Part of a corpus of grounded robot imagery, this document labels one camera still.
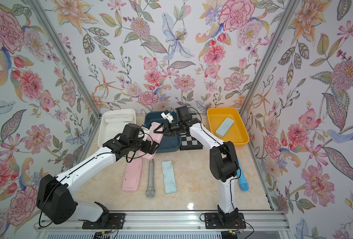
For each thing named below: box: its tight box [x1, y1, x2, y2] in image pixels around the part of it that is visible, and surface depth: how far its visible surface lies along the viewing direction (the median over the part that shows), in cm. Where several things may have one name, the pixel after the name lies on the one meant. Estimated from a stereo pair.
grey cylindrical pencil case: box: [146, 159, 156, 198], surface depth 86 cm
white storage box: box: [98, 108, 137, 148], surface depth 113 cm
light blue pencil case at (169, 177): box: [161, 160, 177, 195], surface depth 88 cm
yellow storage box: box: [224, 107, 250, 147], surface depth 112 cm
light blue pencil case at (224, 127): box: [215, 117, 235, 138], surface depth 116 cm
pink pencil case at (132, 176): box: [121, 157, 143, 193], surface depth 88 cm
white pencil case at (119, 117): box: [104, 113, 134, 123], surface depth 115 cm
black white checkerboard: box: [179, 131, 204, 151], surface depth 102 cm
